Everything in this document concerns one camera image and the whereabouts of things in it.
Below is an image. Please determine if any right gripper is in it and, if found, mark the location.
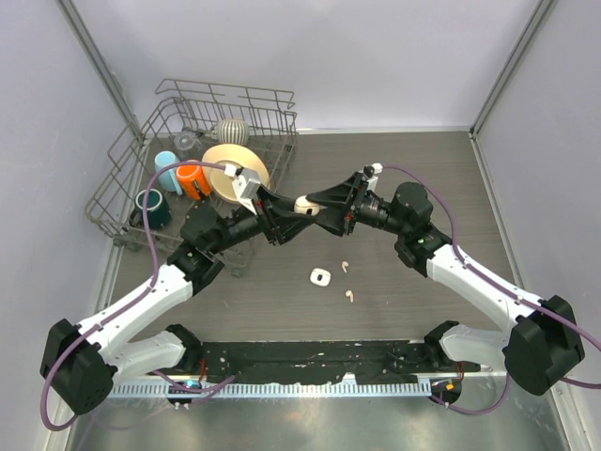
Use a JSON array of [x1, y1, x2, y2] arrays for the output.
[[307, 172, 408, 237]]

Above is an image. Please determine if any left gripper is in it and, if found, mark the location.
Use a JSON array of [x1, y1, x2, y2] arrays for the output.
[[208, 185, 316, 255]]

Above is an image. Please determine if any pink earbud case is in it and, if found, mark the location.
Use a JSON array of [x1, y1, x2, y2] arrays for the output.
[[294, 196, 322, 216]]

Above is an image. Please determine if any white earbud charging case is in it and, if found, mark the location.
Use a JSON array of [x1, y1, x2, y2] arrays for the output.
[[309, 268, 331, 288]]

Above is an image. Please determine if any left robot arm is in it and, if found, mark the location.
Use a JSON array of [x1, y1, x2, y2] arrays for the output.
[[40, 188, 322, 415]]

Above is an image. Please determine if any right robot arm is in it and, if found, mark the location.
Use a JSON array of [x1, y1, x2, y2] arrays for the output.
[[306, 171, 585, 396]]

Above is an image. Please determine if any beige plate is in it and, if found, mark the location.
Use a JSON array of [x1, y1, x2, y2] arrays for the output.
[[202, 144, 270, 204]]

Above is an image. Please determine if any orange mug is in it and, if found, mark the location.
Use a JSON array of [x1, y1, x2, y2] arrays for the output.
[[176, 160, 212, 200]]

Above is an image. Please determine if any striped ceramic cup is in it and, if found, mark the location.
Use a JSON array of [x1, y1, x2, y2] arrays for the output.
[[209, 118, 250, 146]]

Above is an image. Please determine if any light blue mug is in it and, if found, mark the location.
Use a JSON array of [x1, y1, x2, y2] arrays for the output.
[[154, 150, 184, 195]]

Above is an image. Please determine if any dark green mug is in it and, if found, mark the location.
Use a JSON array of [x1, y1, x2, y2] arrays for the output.
[[146, 189, 172, 230]]

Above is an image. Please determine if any clear glass cup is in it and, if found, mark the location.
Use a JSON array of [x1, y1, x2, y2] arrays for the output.
[[174, 131, 196, 151]]

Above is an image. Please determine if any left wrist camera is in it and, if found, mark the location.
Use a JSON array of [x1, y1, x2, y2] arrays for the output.
[[224, 163, 262, 215]]

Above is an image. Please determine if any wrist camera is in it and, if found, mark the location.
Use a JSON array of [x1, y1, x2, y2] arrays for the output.
[[363, 163, 383, 192], [224, 163, 262, 215]]

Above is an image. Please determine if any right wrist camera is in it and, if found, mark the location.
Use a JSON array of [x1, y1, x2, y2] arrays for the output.
[[363, 163, 383, 192]]

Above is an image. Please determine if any grey wire dish rack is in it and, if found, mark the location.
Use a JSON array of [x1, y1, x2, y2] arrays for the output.
[[85, 78, 298, 250]]

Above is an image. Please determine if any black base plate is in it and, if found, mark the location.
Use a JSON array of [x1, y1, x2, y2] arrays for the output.
[[146, 338, 481, 382]]

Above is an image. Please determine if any slotted cable duct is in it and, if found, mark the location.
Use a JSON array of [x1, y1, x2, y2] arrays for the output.
[[109, 378, 432, 401]]

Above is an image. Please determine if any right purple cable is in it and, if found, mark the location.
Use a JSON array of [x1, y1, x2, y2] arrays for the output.
[[379, 163, 601, 390]]

